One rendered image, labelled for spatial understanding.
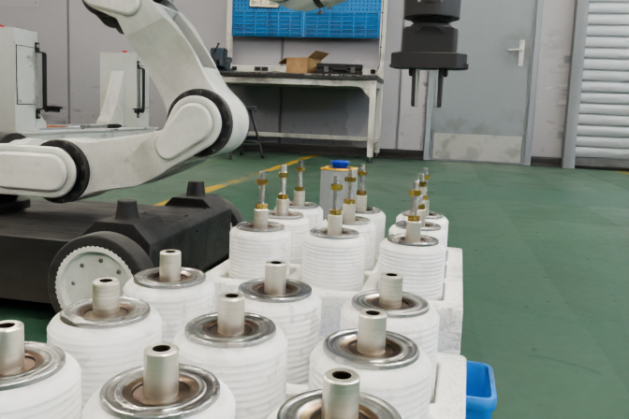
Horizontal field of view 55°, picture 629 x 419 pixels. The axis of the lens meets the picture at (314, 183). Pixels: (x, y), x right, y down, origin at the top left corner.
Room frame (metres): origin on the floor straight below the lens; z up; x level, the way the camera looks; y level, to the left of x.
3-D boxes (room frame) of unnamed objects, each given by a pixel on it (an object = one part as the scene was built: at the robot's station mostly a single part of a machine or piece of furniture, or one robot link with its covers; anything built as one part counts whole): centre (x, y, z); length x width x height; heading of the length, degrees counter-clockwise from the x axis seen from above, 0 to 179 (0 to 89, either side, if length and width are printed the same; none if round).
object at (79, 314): (0.51, 0.18, 0.25); 0.08 x 0.08 x 0.01
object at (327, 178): (1.32, -0.05, 0.16); 0.07 x 0.07 x 0.31; 77
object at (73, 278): (1.08, 0.38, 0.10); 0.20 x 0.05 x 0.20; 79
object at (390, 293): (0.57, -0.08, 0.26); 0.02 x 0.02 x 0.03
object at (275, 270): (0.60, 0.04, 0.26); 0.02 x 0.02 x 0.03
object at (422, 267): (0.87, -0.15, 0.16); 0.10 x 0.10 x 0.18
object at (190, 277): (0.63, 0.15, 0.25); 0.08 x 0.08 x 0.01
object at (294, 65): (5.82, 0.15, 0.87); 0.40 x 0.30 x 0.23; 65
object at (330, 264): (0.90, -0.03, 0.16); 0.10 x 0.10 x 0.18
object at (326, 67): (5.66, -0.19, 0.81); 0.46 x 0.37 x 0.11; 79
